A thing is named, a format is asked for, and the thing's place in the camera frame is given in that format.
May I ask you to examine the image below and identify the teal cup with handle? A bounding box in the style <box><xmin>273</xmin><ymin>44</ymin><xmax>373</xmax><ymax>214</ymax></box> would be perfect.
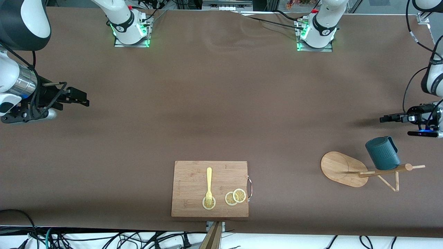
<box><xmin>365</xmin><ymin>136</ymin><xmax>401</xmax><ymax>170</ymax></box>

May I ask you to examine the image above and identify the wooden cup rack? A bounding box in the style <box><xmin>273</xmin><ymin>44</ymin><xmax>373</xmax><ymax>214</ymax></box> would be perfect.
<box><xmin>320</xmin><ymin>151</ymin><xmax>425</xmax><ymax>192</ymax></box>

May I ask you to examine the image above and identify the brown table cover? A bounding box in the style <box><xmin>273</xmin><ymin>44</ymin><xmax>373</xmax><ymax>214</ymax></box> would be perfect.
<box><xmin>0</xmin><ymin>6</ymin><xmax>443</xmax><ymax>239</ymax></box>

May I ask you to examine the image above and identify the wooden cutting board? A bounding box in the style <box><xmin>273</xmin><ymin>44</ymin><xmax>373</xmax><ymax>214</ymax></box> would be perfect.
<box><xmin>171</xmin><ymin>161</ymin><xmax>249</xmax><ymax>218</ymax></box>

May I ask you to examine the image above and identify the yellow plastic fork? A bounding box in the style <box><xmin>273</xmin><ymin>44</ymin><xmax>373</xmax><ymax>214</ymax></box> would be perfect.
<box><xmin>206</xmin><ymin>167</ymin><xmax>213</xmax><ymax>205</ymax></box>

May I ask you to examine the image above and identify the grey power strip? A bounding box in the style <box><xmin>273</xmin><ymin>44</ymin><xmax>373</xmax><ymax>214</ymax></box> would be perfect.
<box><xmin>202</xmin><ymin>0</ymin><xmax>253</xmax><ymax>11</ymax></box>

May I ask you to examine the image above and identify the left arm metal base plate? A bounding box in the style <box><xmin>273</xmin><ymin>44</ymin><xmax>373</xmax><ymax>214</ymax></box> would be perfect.
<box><xmin>296</xmin><ymin>43</ymin><xmax>333</xmax><ymax>52</ymax></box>

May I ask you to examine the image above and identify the black cable on table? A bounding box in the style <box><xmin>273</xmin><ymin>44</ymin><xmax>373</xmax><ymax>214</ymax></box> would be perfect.
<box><xmin>239</xmin><ymin>10</ymin><xmax>305</xmax><ymax>31</ymax></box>

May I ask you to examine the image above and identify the wooden post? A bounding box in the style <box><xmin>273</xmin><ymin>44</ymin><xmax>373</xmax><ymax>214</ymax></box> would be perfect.
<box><xmin>199</xmin><ymin>221</ymin><xmax>223</xmax><ymax>249</ymax></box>

